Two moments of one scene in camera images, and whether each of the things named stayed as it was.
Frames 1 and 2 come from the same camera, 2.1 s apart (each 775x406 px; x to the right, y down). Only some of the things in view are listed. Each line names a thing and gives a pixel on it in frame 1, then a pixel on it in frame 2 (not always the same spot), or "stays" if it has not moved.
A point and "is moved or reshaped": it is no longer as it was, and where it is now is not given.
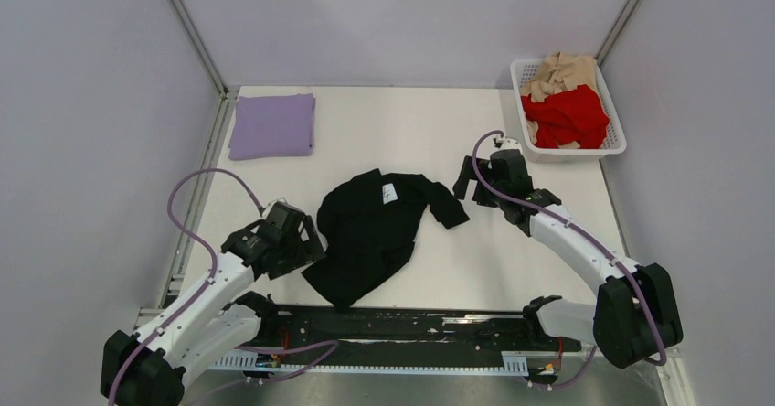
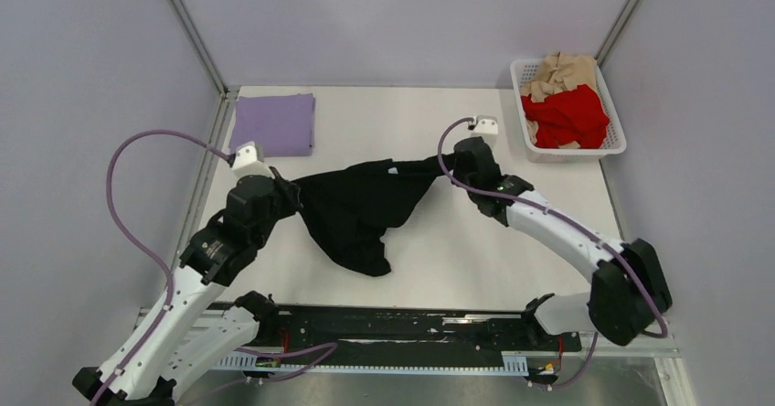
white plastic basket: [616, 142] stays
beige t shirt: [557, 74] stays
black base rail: [382, 331] stays
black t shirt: [368, 224] is moved or reshaped
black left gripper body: [298, 252] → [284, 205]
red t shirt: [571, 117] stays
